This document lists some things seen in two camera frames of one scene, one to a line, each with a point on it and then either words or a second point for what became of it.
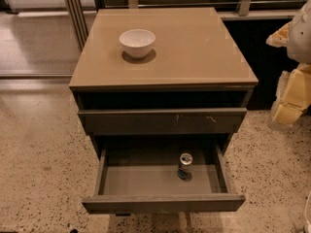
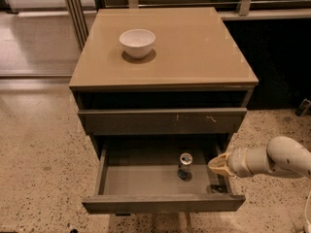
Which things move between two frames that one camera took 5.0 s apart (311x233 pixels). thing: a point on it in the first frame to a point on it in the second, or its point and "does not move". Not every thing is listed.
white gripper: [300, 39] to [237, 162]
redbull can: [185, 167] does not move
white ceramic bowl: [137, 43] does not move
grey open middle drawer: [155, 179] does not move
